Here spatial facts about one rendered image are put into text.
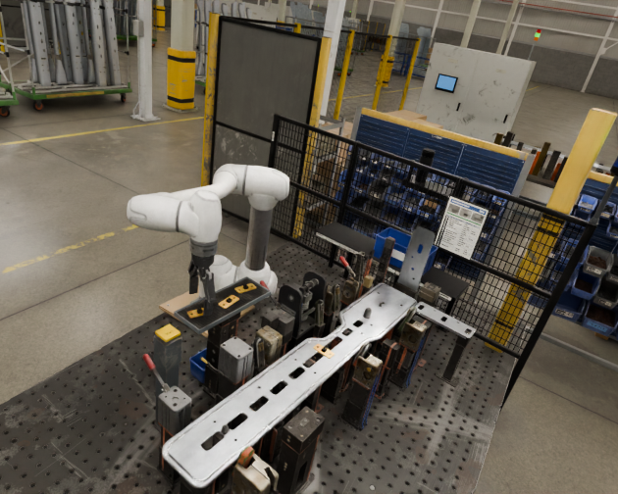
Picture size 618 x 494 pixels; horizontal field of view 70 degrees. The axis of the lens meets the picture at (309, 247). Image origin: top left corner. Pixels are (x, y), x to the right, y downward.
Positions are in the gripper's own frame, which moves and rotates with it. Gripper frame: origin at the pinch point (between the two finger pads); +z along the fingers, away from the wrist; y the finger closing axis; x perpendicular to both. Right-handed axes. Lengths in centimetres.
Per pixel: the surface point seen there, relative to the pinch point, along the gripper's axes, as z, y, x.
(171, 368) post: 19.1, 8.7, -13.0
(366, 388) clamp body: 29, 40, 53
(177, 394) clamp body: 15.2, 24.1, -16.4
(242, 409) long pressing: 21.2, 33.6, 2.3
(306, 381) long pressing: 21.2, 32.4, 28.4
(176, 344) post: 8.9, 8.8, -11.6
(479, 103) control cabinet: -2, -353, 628
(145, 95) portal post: 80, -682, 175
